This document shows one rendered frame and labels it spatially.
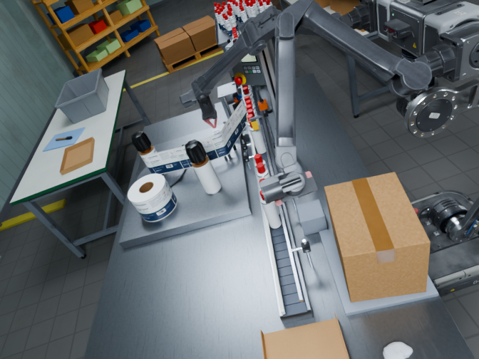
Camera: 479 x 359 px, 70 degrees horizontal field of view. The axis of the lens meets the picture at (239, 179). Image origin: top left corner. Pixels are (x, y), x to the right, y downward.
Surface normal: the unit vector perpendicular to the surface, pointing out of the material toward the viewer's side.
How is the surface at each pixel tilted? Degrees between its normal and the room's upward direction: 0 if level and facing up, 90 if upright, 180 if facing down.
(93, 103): 95
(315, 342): 0
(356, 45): 52
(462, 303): 0
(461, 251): 0
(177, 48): 90
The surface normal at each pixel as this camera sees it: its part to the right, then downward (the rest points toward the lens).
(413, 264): 0.00, 0.66
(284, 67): -0.11, 0.02
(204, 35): 0.34, 0.54
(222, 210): -0.30, -0.72
